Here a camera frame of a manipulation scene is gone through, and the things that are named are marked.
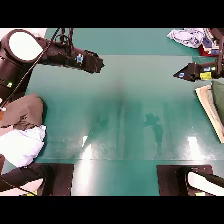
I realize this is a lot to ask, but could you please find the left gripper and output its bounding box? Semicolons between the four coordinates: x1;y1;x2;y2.
71;49;105;75

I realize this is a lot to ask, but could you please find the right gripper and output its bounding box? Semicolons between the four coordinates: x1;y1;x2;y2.
187;61;219;83

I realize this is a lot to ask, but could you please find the brown garment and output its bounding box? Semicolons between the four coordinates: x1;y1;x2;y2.
0;93;48;132

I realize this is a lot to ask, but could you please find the heap of clothes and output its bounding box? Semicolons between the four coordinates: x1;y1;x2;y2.
198;28;224;58

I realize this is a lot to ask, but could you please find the green garment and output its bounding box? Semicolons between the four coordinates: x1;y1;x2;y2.
211;80;224;127

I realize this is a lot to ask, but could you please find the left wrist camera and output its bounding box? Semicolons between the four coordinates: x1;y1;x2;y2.
58;28;76;51

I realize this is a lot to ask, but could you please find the black cable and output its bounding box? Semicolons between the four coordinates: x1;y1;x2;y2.
0;28;63;111

